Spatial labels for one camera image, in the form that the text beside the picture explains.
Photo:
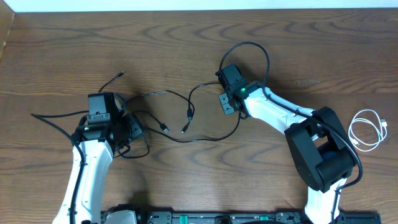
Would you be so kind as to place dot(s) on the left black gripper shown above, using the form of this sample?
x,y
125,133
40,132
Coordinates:
x,y
137,129

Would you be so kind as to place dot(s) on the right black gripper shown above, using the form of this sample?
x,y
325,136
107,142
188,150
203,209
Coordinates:
x,y
224,100

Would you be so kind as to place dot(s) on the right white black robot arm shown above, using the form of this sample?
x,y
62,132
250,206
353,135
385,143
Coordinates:
x,y
319,146

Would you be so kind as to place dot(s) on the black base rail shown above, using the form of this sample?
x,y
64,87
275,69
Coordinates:
x,y
127,213

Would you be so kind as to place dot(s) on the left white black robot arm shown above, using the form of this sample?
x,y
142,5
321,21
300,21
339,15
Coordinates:
x,y
94,145

